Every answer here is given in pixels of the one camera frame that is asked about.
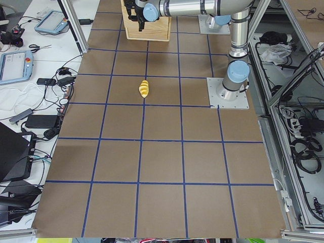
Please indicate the white crumpled cloth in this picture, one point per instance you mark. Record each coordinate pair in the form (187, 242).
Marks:
(276, 54)

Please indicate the teach pendant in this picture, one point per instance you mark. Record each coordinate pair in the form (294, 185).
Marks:
(52, 23)
(16, 66)

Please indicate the far teach pendant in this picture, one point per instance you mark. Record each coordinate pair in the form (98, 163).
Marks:
(52, 23)

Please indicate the near teach pendant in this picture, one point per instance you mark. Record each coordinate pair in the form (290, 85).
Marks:
(16, 66)

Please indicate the wooden drawer cabinet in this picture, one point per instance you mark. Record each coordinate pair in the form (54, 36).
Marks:
(159, 30)

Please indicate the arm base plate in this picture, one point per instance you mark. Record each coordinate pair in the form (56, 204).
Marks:
(221, 98)
(209, 24)

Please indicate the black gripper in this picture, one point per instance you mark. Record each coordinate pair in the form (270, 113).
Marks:
(139, 10)

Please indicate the black laptop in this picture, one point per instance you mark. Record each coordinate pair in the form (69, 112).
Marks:
(16, 152)

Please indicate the black power brick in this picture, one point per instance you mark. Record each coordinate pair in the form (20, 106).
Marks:
(41, 121)

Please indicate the aluminium frame post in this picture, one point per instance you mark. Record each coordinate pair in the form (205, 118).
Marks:
(70, 15)

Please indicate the toy bread roll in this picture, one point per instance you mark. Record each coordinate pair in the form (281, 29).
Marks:
(144, 89)

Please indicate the black handled scissors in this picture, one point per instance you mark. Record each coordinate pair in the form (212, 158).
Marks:
(35, 48)

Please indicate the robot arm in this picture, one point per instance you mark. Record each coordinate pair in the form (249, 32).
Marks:
(239, 12)

